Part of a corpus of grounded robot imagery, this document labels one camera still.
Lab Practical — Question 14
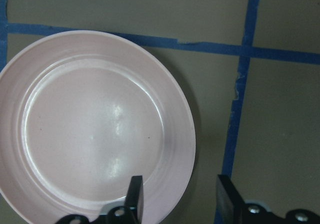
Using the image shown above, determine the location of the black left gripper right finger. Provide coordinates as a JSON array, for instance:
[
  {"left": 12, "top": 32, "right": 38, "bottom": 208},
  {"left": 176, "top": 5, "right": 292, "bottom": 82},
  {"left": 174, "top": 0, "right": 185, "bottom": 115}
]
[{"left": 216, "top": 175, "right": 244, "bottom": 224}]

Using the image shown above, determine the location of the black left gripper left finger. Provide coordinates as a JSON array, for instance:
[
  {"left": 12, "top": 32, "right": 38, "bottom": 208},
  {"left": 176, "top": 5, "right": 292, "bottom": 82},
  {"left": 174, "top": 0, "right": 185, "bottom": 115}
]
[{"left": 124, "top": 176, "right": 144, "bottom": 224}]

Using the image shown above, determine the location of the pink plate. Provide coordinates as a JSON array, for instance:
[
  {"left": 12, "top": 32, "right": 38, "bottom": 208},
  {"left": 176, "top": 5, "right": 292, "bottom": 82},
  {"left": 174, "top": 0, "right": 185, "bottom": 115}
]
[{"left": 0, "top": 30, "right": 196, "bottom": 224}]

